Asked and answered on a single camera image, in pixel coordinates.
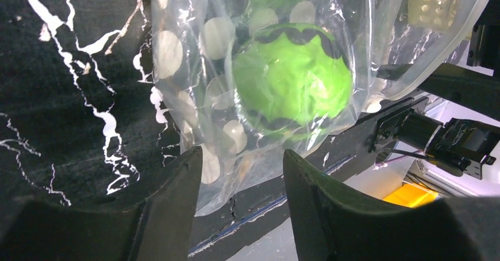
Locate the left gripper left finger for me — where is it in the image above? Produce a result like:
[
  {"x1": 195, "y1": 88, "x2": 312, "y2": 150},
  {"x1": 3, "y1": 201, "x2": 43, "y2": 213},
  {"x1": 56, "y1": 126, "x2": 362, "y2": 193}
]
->
[{"x1": 1, "y1": 147, "x2": 203, "y2": 260}]

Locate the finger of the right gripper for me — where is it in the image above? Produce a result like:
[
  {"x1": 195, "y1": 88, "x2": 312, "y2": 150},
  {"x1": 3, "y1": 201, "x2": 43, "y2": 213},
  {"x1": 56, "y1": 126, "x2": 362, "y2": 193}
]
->
[{"x1": 374, "y1": 63, "x2": 499, "y2": 121}]

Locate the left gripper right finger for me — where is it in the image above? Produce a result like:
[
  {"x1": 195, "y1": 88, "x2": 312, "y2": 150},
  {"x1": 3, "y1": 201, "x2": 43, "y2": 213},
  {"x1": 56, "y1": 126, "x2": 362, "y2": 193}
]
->
[{"x1": 283, "y1": 150, "x2": 499, "y2": 260}]

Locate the clear zip top bag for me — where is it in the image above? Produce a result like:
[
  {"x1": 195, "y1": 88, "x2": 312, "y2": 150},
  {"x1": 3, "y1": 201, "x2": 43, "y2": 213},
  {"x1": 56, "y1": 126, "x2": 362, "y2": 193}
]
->
[{"x1": 151, "y1": 0, "x2": 490, "y2": 216}]

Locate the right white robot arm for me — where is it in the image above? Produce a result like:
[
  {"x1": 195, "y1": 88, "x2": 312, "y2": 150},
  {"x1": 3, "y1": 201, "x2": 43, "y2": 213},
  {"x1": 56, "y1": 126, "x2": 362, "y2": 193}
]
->
[{"x1": 371, "y1": 64, "x2": 499, "y2": 184}]

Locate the yellow box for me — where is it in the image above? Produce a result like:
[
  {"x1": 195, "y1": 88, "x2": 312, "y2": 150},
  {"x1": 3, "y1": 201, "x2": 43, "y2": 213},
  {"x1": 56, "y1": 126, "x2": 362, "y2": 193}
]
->
[{"x1": 383, "y1": 183, "x2": 439, "y2": 208}]

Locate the light green plastic basket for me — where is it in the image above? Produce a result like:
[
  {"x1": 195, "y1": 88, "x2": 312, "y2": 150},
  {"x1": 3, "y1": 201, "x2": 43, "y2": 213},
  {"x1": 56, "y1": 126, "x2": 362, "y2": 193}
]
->
[{"x1": 407, "y1": 0, "x2": 460, "y2": 32}]

